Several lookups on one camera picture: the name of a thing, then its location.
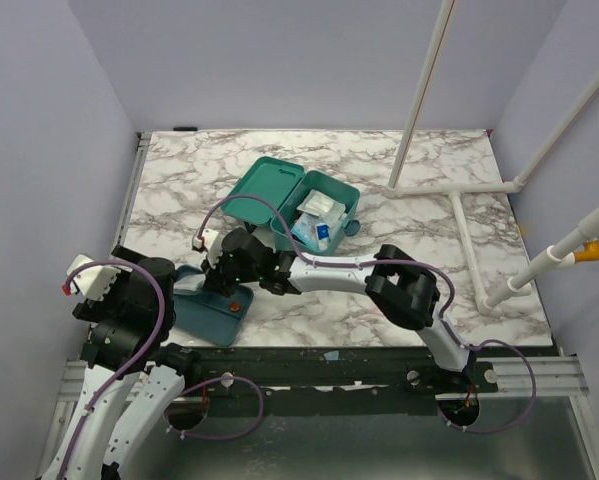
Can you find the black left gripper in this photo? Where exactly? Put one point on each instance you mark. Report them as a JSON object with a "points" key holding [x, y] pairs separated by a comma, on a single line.
{"points": [[101, 309]]}

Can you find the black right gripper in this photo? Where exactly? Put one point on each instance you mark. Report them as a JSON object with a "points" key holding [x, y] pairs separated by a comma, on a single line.
{"points": [[218, 279]]}

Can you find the clear zip bag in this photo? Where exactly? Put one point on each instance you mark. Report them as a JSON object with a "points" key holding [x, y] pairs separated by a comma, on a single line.
{"points": [[189, 284]]}

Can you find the teal divided tray insert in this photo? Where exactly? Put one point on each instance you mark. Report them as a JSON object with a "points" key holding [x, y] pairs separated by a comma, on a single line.
{"points": [[207, 316]]}

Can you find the teal medicine kit box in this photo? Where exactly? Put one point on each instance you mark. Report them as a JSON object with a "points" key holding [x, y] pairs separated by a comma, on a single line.
{"points": [[268, 194]]}

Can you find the white blue bandage roll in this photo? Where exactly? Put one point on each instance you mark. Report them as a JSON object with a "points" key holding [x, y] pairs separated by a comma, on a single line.
{"points": [[322, 232]]}

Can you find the white gauze pad packet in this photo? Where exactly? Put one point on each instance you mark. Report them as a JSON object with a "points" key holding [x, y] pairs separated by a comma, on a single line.
{"points": [[322, 206]]}

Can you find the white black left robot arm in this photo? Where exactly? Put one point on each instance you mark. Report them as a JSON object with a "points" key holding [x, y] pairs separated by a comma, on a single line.
{"points": [[133, 372]]}

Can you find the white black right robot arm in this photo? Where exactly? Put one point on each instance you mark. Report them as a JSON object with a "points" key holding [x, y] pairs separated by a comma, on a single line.
{"points": [[412, 295]]}

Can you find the yellow pipe fitting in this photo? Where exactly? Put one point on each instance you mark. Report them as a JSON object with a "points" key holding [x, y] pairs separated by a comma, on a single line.
{"points": [[589, 252]]}

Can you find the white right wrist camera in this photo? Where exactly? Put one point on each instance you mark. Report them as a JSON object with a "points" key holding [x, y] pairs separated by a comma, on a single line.
{"points": [[208, 240]]}

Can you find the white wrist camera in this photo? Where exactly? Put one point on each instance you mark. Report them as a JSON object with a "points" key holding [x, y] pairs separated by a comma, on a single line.
{"points": [[208, 240], [93, 283]]}

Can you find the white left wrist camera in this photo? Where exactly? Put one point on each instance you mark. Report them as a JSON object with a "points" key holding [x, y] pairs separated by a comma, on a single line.
{"points": [[93, 283]]}

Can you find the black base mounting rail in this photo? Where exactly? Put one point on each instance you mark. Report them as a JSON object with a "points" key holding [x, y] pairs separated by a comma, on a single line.
{"points": [[350, 381]]}

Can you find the white PVC pipe frame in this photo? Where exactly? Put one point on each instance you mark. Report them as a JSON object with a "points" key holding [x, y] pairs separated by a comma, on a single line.
{"points": [[561, 83]]}

